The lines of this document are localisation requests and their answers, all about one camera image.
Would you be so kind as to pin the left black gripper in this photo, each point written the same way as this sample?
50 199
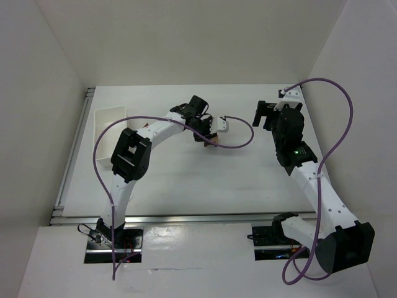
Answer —
204 131

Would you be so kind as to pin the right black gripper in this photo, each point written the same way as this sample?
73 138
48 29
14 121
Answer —
267 109

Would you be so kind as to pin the dark brown arch block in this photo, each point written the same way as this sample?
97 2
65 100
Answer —
206 144

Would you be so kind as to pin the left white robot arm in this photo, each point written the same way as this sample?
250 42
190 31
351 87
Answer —
130 159

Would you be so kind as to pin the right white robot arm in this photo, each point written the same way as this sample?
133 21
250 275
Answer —
339 240

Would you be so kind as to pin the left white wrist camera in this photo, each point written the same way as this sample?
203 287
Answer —
219 125

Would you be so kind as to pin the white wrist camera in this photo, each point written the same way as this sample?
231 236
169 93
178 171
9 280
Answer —
292 98
219 125

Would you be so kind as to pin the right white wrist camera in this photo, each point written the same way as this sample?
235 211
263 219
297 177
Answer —
292 98

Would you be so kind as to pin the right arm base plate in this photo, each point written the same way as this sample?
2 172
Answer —
267 246

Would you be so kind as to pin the left aluminium rail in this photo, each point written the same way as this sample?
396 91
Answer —
67 175

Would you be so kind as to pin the aluminium rail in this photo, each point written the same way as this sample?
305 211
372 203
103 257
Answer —
67 175
169 219

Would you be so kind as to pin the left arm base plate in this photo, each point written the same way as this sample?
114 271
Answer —
98 248

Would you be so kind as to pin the front aluminium rail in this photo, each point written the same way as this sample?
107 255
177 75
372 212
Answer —
169 219

